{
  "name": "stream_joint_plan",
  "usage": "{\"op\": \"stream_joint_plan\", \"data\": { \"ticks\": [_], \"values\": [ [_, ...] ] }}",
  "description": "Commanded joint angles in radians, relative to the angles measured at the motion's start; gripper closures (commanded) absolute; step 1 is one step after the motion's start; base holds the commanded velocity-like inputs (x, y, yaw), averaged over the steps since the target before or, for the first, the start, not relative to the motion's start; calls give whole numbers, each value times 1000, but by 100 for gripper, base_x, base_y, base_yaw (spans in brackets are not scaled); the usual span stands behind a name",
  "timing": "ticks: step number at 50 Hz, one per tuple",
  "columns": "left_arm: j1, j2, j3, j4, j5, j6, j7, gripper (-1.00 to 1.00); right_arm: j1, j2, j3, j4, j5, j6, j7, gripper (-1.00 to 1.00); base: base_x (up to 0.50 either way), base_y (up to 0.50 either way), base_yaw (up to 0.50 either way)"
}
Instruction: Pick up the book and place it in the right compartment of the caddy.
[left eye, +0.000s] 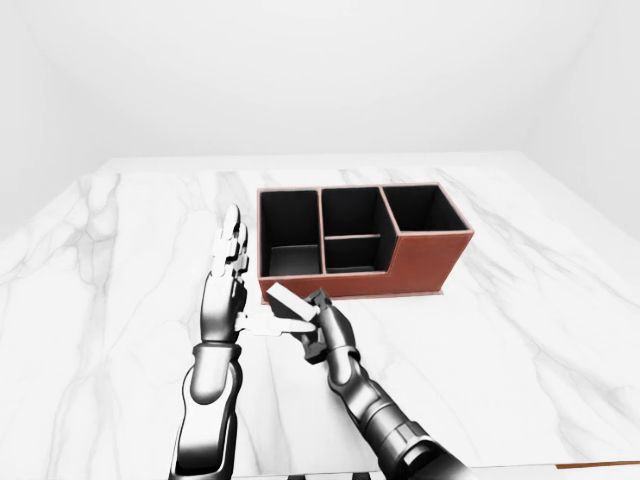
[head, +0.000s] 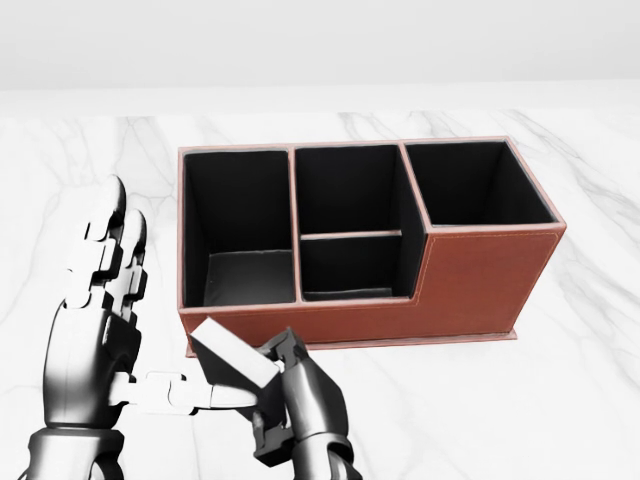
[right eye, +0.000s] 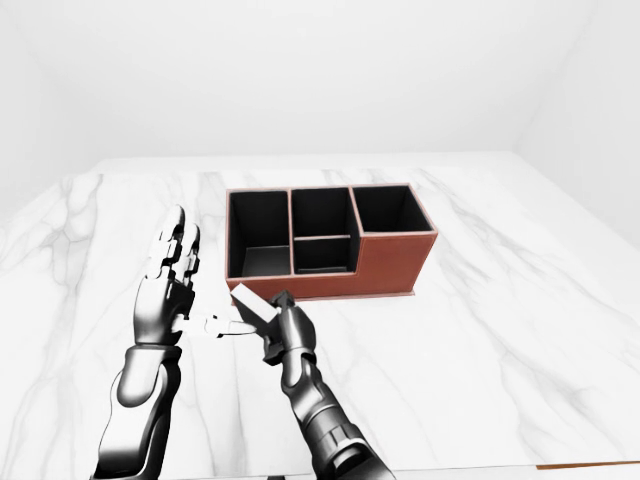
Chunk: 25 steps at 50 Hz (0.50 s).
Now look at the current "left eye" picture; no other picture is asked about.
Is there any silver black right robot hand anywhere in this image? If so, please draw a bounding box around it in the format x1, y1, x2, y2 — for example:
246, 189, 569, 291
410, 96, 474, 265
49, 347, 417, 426
266, 282, 360, 366

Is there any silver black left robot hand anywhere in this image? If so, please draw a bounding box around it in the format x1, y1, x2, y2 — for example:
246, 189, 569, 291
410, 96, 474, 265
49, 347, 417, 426
199, 203, 282, 345

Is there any red-brown desk caddy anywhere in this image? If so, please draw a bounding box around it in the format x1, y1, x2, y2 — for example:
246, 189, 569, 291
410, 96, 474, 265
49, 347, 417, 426
256, 182, 474, 306

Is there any thin brown wooden strip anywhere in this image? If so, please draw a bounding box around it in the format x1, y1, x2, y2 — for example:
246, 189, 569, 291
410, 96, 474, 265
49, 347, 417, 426
555, 463, 640, 472

